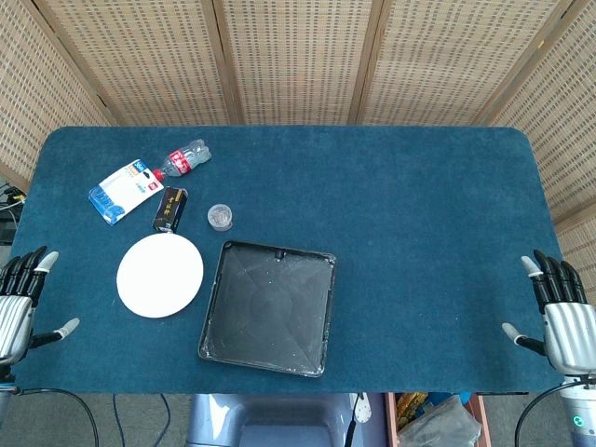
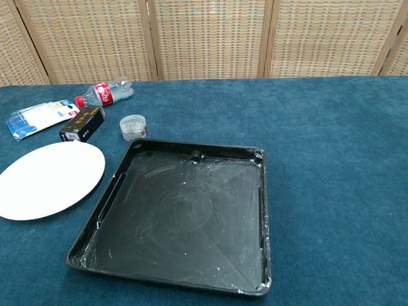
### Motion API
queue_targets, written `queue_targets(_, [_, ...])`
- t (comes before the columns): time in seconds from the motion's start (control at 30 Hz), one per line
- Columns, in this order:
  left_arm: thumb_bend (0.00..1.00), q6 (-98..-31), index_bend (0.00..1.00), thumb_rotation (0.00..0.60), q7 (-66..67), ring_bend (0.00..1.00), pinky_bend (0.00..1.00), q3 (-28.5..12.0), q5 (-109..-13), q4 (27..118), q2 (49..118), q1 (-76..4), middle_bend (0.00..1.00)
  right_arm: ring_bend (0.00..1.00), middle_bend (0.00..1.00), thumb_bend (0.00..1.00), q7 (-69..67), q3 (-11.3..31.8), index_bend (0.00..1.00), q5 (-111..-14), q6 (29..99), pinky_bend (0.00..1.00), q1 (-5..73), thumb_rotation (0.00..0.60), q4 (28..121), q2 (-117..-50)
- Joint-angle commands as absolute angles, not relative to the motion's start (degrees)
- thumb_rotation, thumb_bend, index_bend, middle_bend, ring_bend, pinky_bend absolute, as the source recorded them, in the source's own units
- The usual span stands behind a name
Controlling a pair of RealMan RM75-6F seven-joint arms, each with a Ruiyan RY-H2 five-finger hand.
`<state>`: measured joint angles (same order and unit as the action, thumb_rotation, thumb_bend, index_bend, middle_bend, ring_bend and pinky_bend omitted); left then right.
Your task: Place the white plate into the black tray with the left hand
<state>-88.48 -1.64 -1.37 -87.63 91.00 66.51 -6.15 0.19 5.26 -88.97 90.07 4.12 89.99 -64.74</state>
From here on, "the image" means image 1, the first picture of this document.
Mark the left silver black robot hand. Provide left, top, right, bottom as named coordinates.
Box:
left=0, top=246, right=81, bottom=366

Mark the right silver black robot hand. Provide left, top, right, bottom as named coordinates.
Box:
left=501, top=249, right=596, bottom=375

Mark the white round plate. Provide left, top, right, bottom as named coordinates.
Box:
left=115, top=233, right=206, bottom=319

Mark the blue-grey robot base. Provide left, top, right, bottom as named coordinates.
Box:
left=185, top=393, right=369, bottom=447

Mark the black square tray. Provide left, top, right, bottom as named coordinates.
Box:
left=197, top=239, right=338, bottom=379

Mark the wooden crate with bags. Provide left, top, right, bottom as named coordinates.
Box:
left=385, top=392, right=491, bottom=447

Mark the white blue plastic package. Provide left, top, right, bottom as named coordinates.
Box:
left=88, top=158, right=165, bottom=227

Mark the black box with gold print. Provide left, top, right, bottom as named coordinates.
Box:
left=152, top=184, right=190, bottom=234

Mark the dark blue table cloth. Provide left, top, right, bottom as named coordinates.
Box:
left=7, top=125, right=578, bottom=396

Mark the white oval tag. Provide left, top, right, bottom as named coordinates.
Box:
left=351, top=393, right=373, bottom=426

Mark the small clear round container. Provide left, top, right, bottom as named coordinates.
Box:
left=207, top=203, right=234, bottom=232

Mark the clear plastic cola bottle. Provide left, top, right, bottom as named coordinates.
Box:
left=153, top=138, right=213, bottom=182

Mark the woven bamboo folding screen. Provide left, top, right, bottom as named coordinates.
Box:
left=0, top=0, right=596, bottom=299

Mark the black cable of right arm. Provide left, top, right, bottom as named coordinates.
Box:
left=513, top=375, right=596, bottom=447

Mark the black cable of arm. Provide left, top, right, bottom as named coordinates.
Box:
left=8, top=386, right=102, bottom=447
left=513, top=375, right=596, bottom=447

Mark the cables and power strip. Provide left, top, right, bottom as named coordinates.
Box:
left=0, top=176, right=27, bottom=248

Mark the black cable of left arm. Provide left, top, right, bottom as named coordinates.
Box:
left=8, top=386, right=102, bottom=447

